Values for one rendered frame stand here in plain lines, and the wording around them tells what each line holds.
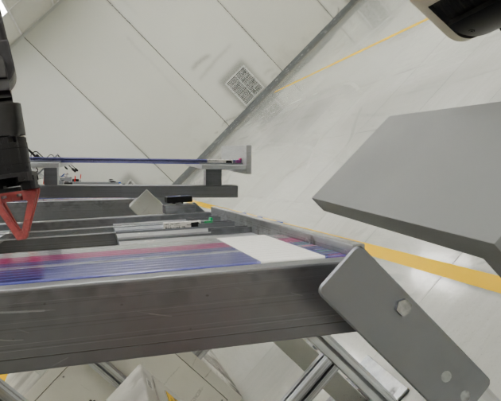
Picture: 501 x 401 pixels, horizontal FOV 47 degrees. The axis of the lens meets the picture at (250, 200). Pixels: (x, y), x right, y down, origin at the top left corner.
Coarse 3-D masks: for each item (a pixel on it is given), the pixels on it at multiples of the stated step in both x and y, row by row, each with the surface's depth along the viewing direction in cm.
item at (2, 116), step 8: (0, 104) 84; (8, 104) 84; (16, 104) 85; (0, 112) 84; (8, 112) 84; (16, 112) 85; (0, 120) 84; (8, 120) 84; (16, 120) 85; (0, 128) 84; (8, 128) 84; (16, 128) 85; (24, 128) 87; (0, 136) 85; (8, 136) 85; (16, 136) 86
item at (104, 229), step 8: (128, 224) 92; (136, 224) 91; (144, 224) 92; (152, 224) 92; (160, 224) 92; (8, 232) 87; (32, 232) 87; (40, 232) 88; (48, 232) 88; (56, 232) 88; (64, 232) 89; (72, 232) 89; (80, 232) 89; (88, 232) 89; (96, 232) 90; (104, 232) 90; (112, 232) 90; (0, 240) 86
